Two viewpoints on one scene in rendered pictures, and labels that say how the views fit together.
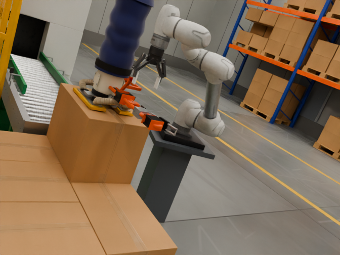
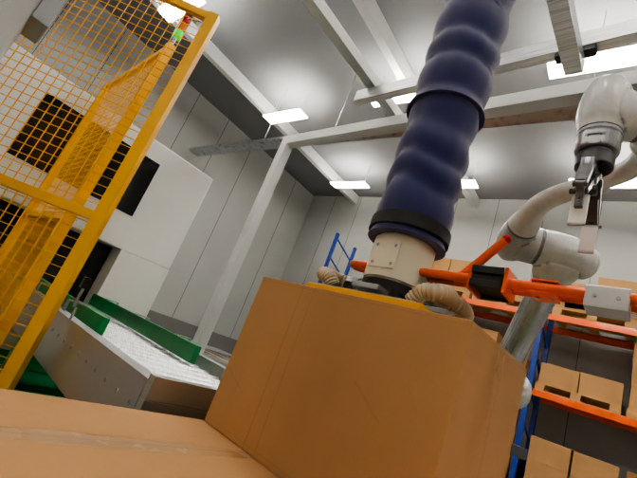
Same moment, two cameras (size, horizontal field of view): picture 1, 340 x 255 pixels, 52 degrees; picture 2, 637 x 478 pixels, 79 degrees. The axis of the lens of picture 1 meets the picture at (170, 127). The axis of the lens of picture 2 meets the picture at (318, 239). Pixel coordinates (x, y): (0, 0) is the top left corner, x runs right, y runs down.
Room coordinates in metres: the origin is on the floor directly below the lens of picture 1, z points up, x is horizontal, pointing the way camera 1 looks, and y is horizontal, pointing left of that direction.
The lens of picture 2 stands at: (1.12, 0.80, 0.79)
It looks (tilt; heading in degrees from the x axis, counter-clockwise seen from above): 16 degrees up; 354
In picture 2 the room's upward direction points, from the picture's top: 21 degrees clockwise
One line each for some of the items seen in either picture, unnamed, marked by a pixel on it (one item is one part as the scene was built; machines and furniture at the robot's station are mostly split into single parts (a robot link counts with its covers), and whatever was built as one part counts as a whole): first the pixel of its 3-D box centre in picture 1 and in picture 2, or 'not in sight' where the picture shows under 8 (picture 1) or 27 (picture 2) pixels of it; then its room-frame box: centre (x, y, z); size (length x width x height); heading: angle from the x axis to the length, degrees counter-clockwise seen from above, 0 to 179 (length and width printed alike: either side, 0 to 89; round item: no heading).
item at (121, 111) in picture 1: (116, 101); not in sight; (2.16, 0.38, 0.97); 0.34 x 0.10 x 0.05; 38
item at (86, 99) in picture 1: (89, 96); (368, 295); (2.04, 0.53, 0.97); 0.34 x 0.10 x 0.05; 38
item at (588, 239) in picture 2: (157, 82); (588, 239); (1.83, 0.15, 1.24); 0.03 x 0.01 x 0.07; 37
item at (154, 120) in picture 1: (152, 122); not in sight; (1.63, 0.09, 1.08); 0.08 x 0.07 x 0.05; 38
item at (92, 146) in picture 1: (94, 131); (362, 395); (2.11, 0.45, 0.74); 0.60 x 0.40 x 0.40; 38
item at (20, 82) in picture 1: (7, 62); (46, 292); (3.45, 1.82, 0.60); 1.60 x 0.11 x 0.09; 38
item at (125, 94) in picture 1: (124, 97); (492, 284); (1.91, 0.30, 1.08); 0.10 x 0.08 x 0.06; 128
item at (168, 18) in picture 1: (169, 22); (609, 109); (1.78, 0.19, 1.56); 0.13 x 0.11 x 0.16; 70
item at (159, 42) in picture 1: (159, 41); (597, 145); (1.79, 0.20, 1.45); 0.09 x 0.09 x 0.06
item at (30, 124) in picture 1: (72, 130); (249, 407); (2.41, 0.67, 0.58); 0.70 x 0.03 x 0.06; 128
